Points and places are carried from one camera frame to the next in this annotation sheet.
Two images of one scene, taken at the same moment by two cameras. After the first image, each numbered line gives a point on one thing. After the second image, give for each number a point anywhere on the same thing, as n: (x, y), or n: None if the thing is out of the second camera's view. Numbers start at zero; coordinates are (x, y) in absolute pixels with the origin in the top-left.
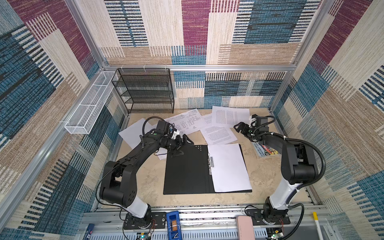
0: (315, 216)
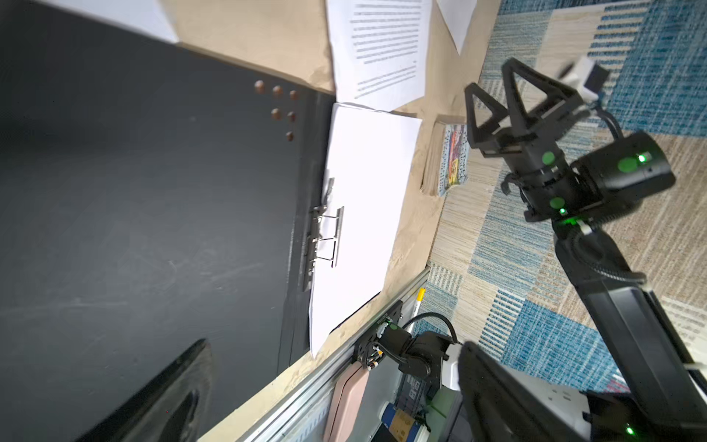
0: (420, 296)
